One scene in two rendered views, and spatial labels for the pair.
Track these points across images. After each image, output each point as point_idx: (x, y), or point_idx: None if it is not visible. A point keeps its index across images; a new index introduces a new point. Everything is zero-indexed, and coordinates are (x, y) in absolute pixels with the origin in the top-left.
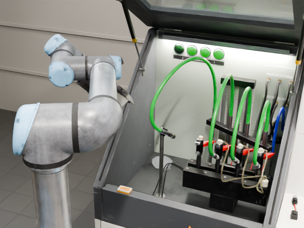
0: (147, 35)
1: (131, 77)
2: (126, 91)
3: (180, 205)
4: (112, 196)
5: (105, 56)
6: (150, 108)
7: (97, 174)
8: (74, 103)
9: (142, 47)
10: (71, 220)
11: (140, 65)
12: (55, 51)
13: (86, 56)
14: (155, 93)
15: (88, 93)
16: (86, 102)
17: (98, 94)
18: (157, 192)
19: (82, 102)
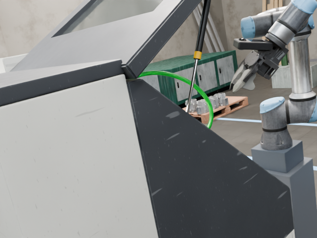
0: (150, 85)
1: (207, 127)
2: (221, 138)
3: None
4: None
5: (254, 15)
6: (211, 103)
7: (283, 182)
8: (278, 7)
9: (169, 99)
10: (290, 77)
11: (189, 108)
12: (307, 12)
13: (271, 12)
14: (202, 89)
15: (277, 68)
16: (271, 9)
17: (264, 12)
18: None
19: (273, 9)
